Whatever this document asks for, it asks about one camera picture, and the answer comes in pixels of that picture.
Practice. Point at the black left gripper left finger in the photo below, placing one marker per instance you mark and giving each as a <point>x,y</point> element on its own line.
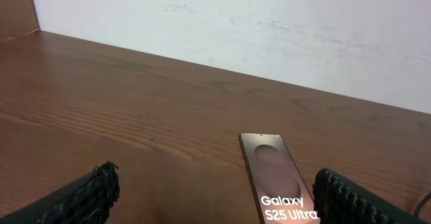
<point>85,200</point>

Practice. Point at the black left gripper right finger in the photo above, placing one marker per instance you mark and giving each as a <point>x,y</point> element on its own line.
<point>338,200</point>

